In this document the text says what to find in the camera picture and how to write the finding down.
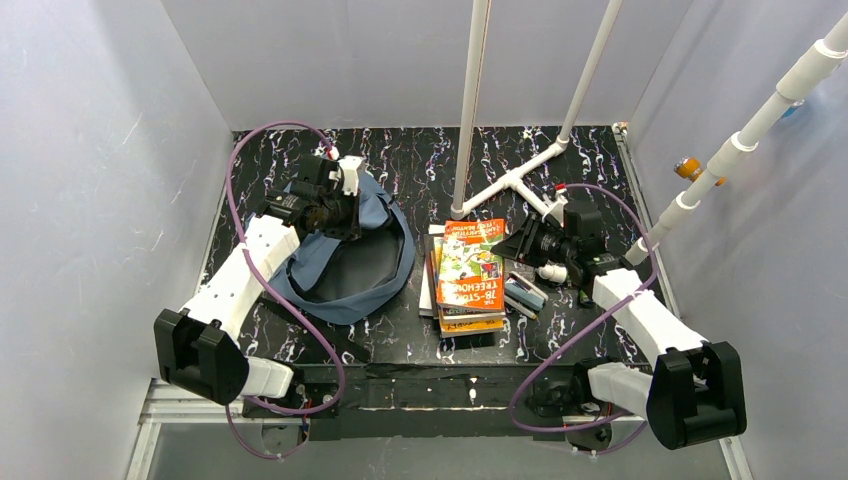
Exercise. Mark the green white pipe fitting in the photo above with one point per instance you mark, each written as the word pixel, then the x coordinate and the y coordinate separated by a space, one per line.
pixel 558 275

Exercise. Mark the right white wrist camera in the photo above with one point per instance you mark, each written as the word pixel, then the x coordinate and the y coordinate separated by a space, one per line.
pixel 554 201

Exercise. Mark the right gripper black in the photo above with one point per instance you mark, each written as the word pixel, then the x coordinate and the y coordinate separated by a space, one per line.
pixel 525 240

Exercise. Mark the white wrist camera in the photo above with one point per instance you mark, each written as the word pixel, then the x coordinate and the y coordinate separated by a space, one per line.
pixel 345 174
pixel 554 201

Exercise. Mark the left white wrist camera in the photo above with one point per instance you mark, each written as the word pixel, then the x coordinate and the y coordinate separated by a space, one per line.
pixel 345 174

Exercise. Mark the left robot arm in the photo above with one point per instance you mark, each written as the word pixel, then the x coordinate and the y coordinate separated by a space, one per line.
pixel 197 347

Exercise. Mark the orange treehouse book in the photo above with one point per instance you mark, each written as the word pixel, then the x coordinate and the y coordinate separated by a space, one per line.
pixel 470 276

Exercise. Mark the orange knob on wall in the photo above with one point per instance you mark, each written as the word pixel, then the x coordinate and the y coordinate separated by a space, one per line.
pixel 688 168

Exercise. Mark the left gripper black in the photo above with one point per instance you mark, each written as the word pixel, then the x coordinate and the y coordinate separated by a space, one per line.
pixel 342 216

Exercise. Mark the bottom dark white book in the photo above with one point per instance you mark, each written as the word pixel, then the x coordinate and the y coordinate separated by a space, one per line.
pixel 425 302

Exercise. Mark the blue student backpack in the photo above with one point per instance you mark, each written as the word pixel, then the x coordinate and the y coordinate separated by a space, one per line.
pixel 342 282

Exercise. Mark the blue white eraser case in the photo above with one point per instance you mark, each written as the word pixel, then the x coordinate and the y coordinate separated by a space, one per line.
pixel 524 291

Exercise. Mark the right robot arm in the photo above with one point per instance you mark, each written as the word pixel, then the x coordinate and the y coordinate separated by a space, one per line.
pixel 694 393

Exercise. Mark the aluminium rail base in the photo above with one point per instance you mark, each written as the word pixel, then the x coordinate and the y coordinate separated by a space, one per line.
pixel 402 421

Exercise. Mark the white pvc pipe frame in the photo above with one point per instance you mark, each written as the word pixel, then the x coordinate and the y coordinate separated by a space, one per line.
pixel 725 82

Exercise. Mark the yellow orange book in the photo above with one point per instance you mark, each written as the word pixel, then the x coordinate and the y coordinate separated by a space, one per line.
pixel 488 323

